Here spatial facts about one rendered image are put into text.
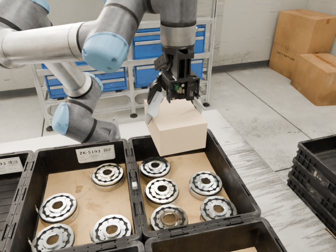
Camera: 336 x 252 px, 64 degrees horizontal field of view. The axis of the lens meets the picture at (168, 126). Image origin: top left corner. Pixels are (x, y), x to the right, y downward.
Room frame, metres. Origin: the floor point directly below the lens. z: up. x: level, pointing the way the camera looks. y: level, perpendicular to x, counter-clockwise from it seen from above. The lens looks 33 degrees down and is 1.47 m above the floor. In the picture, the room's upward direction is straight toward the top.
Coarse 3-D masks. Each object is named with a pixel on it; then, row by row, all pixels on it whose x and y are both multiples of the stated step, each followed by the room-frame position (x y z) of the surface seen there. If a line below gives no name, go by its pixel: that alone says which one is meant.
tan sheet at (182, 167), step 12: (180, 156) 0.78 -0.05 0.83; (192, 156) 0.78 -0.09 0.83; (204, 156) 0.78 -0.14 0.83; (180, 168) 0.71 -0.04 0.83; (192, 168) 0.71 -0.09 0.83; (204, 168) 0.71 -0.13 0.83; (180, 180) 0.65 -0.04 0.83; (180, 192) 0.60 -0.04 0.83; (144, 204) 0.55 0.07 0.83; (180, 204) 0.55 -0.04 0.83; (192, 204) 0.55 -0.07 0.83; (192, 216) 0.51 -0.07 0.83
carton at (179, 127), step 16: (144, 112) 0.66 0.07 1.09; (160, 112) 0.60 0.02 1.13; (176, 112) 0.60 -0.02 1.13; (192, 112) 0.60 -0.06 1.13; (160, 128) 0.52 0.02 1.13; (176, 128) 0.52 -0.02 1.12; (192, 128) 0.54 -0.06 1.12; (160, 144) 0.51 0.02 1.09; (176, 144) 0.52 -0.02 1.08; (192, 144) 0.54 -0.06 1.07
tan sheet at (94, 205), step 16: (48, 176) 0.67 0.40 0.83; (64, 176) 0.67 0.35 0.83; (80, 176) 0.67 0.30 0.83; (48, 192) 0.60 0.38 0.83; (64, 192) 0.60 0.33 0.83; (80, 192) 0.60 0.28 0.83; (96, 192) 0.60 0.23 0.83; (112, 192) 0.60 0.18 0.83; (128, 192) 0.60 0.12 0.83; (80, 208) 0.54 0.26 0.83; (96, 208) 0.54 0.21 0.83; (112, 208) 0.54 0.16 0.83; (128, 208) 0.54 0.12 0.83; (80, 224) 0.48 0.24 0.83; (80, 240) 0.43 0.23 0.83
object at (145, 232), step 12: (216, 144) 0.72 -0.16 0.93; (132, 156) 0.66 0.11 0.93; (132, 168) 0.60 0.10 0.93; (240, 180) 0.55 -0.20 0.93; (252, 204) 0.47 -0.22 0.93; (144, 216) 0.43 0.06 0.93; (228, 216) 0.43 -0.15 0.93; (240, 216) 0.43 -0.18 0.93; (252, 216) 0.43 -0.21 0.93; (144, 228) 0.40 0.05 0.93; (168, 228) 0.40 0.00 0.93; (180, 228) 0.40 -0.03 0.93; (192, 228) 0.40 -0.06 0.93; (144, 240) 0.38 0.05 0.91
